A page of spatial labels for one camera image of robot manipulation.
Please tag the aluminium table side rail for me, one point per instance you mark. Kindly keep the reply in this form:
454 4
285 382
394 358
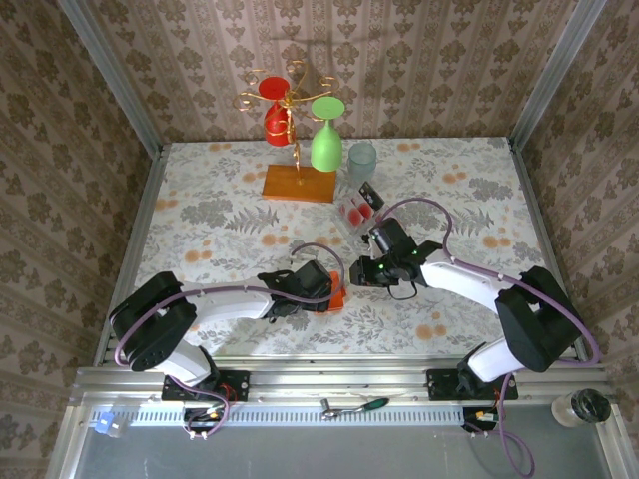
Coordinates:
533 199
141 224

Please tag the black Vip card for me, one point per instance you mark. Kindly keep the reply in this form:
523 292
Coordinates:
372 193

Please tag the aluminium frame post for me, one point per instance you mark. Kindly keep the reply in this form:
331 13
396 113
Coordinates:
111 75
556 75

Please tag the red wine glass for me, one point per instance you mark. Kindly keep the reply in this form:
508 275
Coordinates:
277 130

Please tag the clear teal glass tumbler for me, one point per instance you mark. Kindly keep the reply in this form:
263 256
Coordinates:
362 167

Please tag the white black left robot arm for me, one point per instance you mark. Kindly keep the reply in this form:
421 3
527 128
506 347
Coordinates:
229 302

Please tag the green wine glass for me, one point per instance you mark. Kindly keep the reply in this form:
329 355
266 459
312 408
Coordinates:
327 149

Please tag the grey metal front panel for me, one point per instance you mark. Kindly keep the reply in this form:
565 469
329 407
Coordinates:
324 454

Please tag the blue and clear plug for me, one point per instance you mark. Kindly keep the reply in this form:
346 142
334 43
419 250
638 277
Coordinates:
104 424

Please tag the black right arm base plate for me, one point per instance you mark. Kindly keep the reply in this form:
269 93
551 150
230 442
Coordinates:
442 384

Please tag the clear acrylic card tray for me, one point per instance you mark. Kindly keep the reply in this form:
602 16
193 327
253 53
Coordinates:
360 238

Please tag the glass jar black lid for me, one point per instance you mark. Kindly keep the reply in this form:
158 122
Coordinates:
591 405

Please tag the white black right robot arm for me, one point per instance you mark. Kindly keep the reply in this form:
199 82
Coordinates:
459 277

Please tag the aluminium mounting rail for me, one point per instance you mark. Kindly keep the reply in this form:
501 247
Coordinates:
339 379

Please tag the black base connector block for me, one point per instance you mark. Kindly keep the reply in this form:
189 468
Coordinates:
199 421
471 423

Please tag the white card with red dot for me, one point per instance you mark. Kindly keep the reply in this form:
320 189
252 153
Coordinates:
368 211
355 216

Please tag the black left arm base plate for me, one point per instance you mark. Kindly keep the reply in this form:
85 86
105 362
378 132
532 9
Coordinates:
239 384

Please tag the orange card holder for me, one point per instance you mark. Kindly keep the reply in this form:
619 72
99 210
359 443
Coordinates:
337 299

